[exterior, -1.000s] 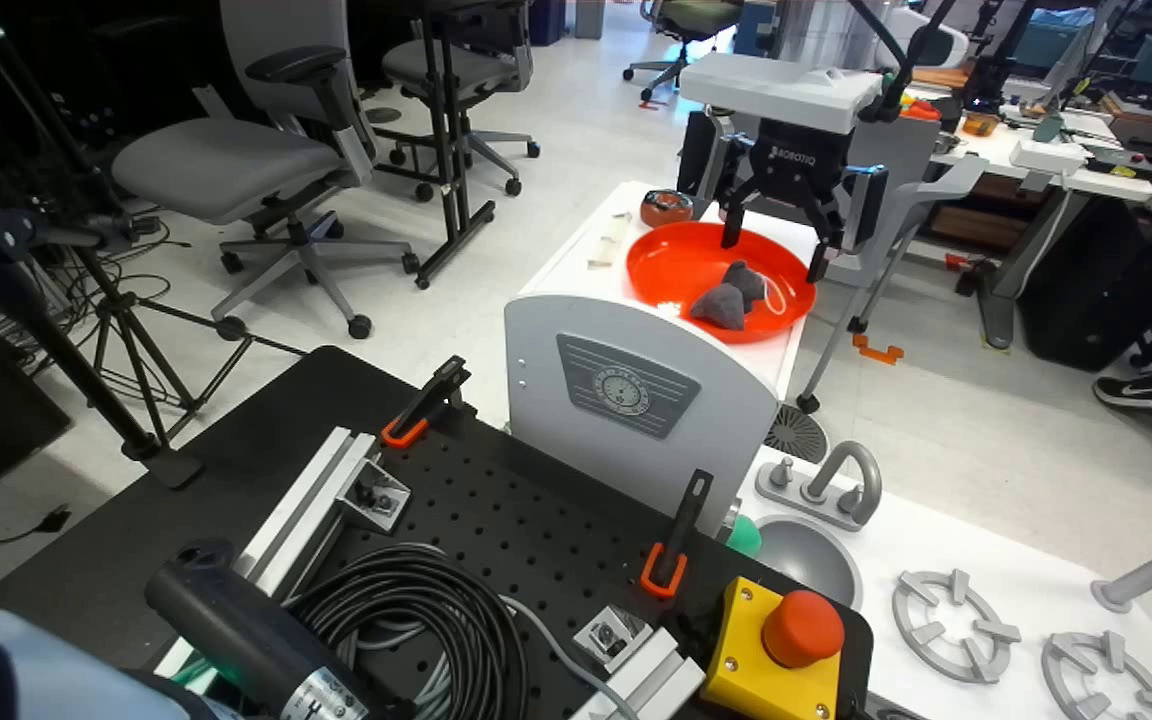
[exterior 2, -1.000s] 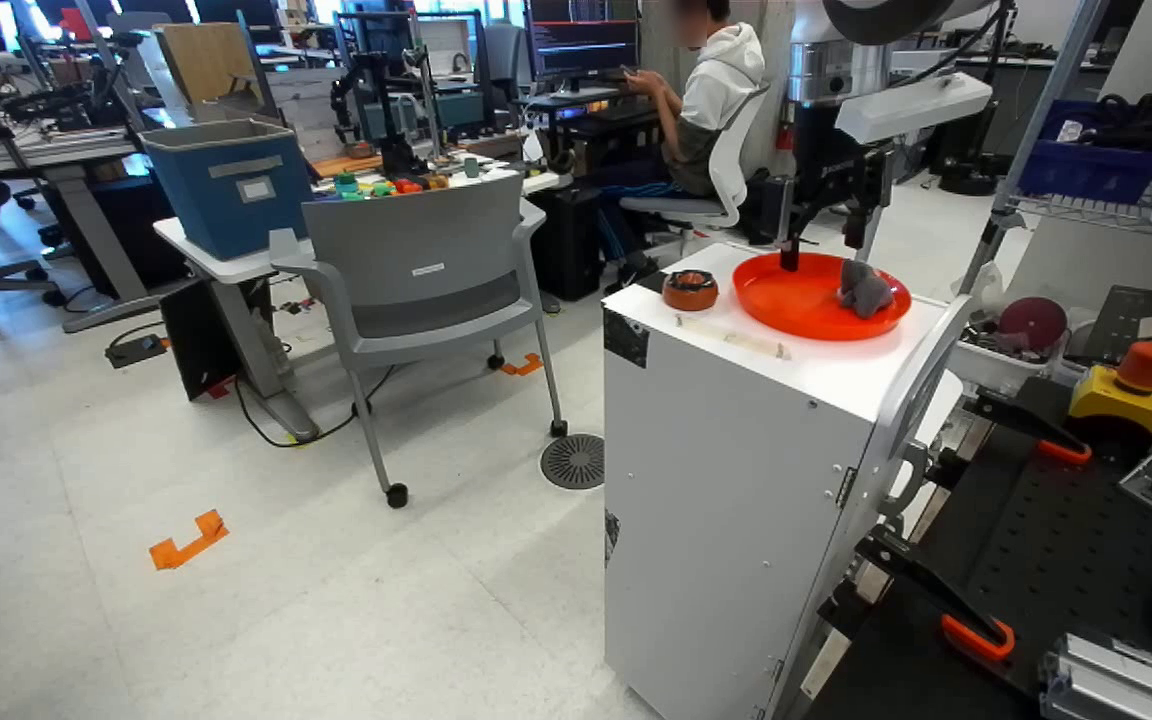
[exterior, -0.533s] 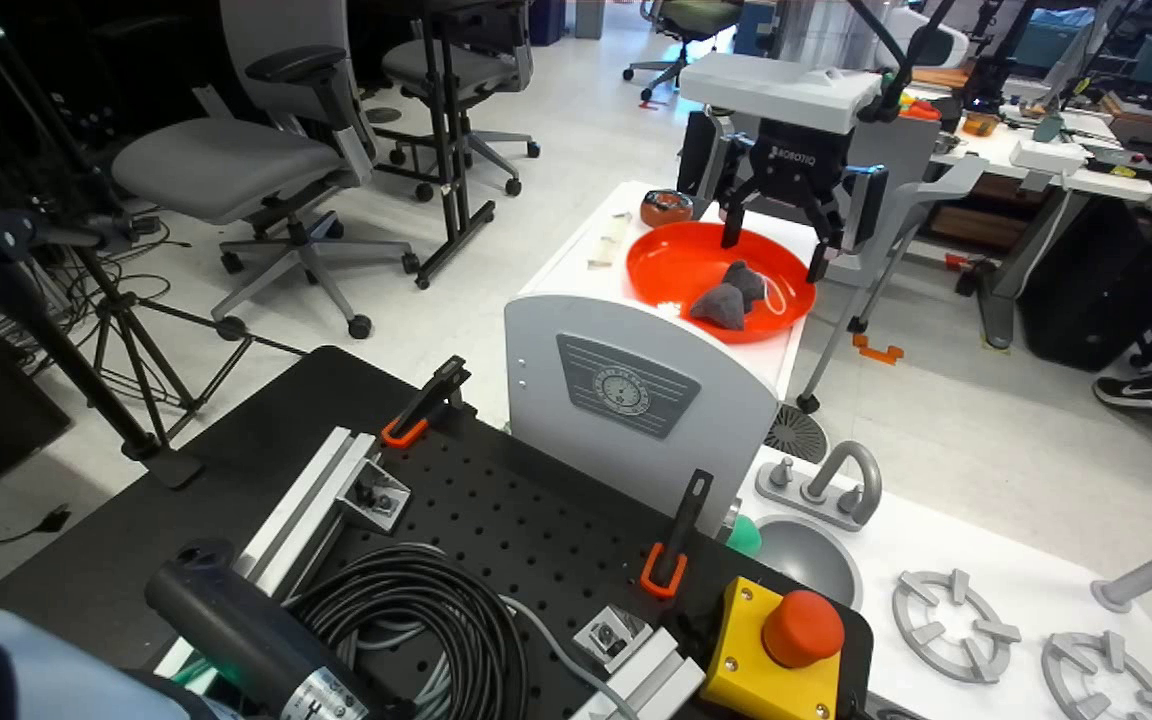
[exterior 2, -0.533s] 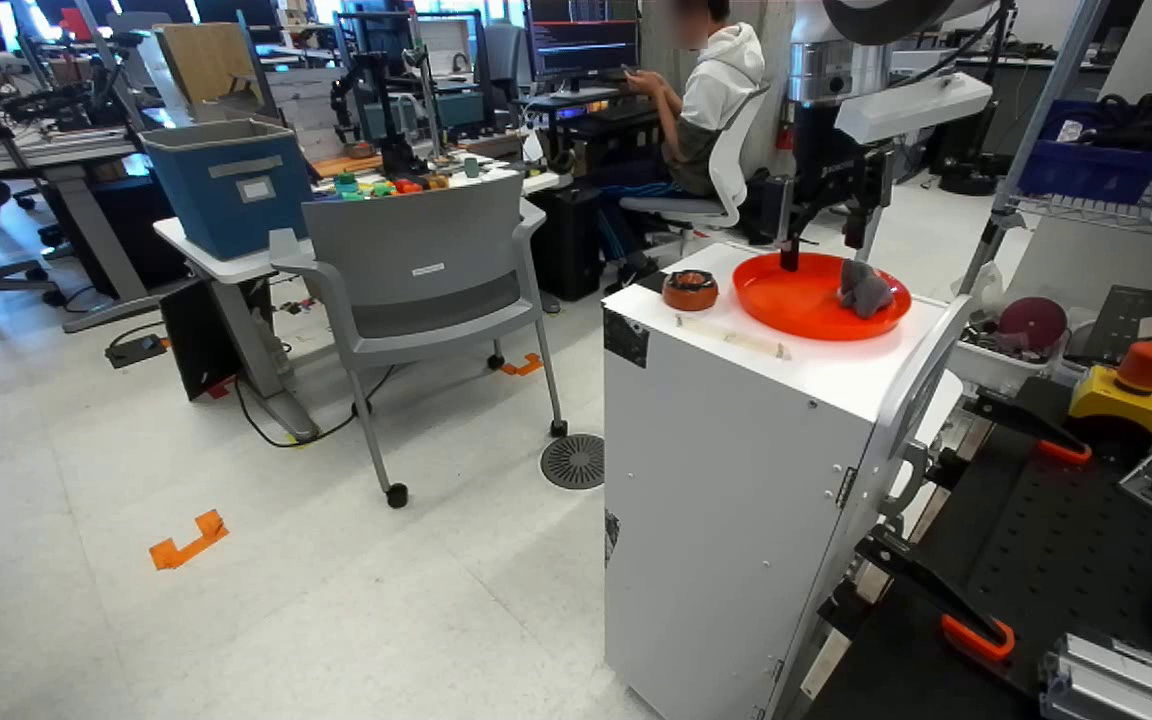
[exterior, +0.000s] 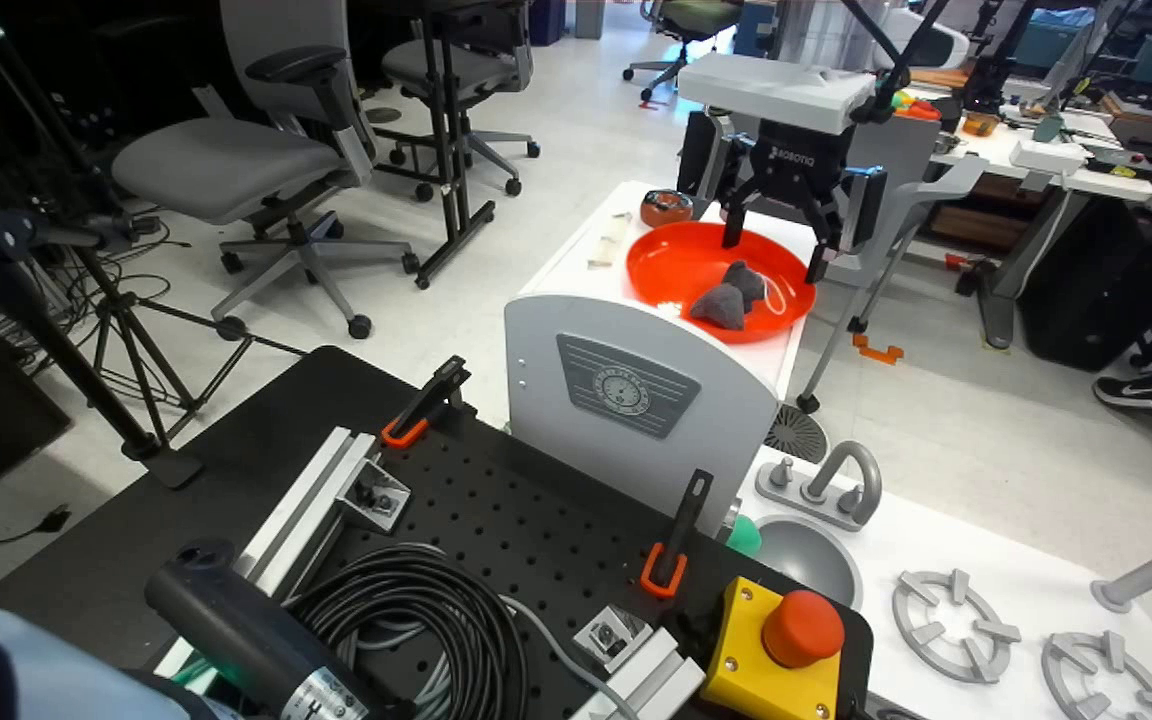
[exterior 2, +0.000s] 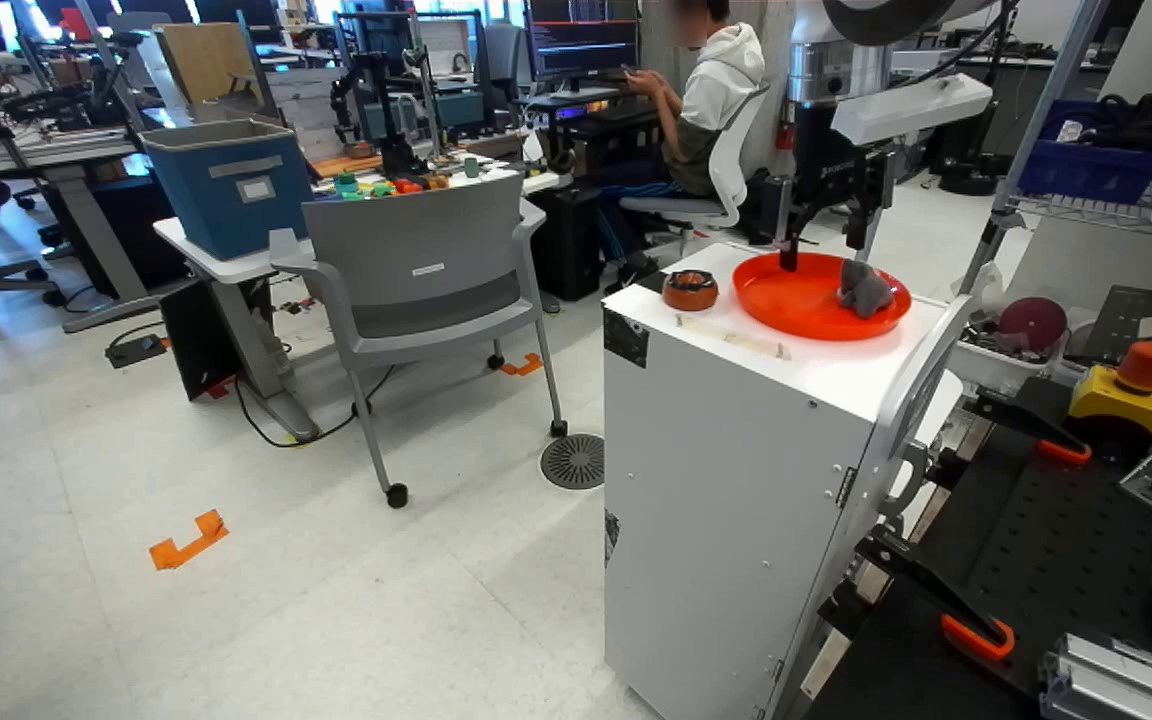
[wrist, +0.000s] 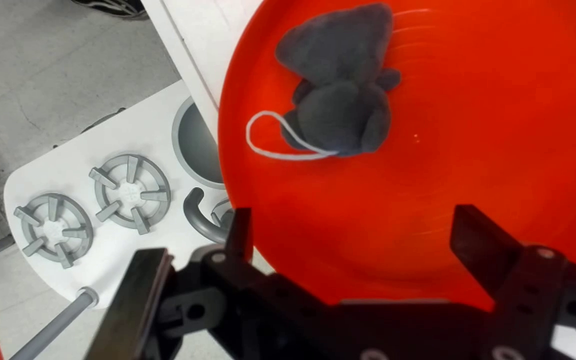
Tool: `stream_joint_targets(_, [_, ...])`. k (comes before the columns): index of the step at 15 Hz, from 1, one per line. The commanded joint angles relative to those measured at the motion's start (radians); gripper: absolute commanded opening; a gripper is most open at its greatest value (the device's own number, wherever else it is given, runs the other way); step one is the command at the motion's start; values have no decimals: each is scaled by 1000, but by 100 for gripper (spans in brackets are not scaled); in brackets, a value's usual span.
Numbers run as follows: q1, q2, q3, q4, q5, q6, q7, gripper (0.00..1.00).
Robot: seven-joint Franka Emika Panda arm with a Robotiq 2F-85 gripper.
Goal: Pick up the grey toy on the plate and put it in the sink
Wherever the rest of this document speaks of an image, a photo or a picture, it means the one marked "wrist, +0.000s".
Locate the grey plush toy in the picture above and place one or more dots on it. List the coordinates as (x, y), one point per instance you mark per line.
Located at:
(341, 101)

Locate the grey toy sink bowl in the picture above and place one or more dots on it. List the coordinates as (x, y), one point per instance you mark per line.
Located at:
(199, 147)

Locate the grey support tube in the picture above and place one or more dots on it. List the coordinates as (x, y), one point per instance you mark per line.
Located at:
(55, 322)

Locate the white toy stove top panel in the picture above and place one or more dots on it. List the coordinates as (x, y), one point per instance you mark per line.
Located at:
(60, 167)

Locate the grey toy faucet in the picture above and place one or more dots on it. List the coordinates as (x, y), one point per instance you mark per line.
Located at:
(199, 220)

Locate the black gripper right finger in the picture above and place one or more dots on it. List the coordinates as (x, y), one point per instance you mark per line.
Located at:
(481, 247)

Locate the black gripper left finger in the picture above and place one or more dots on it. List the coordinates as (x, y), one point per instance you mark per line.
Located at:
(241, 238)

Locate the orange round plate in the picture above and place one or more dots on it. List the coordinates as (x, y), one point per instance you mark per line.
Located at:
(488, 147)

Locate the grey toy stove burner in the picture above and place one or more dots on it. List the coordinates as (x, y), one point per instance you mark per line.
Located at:
(129, 195)
(52, 230)

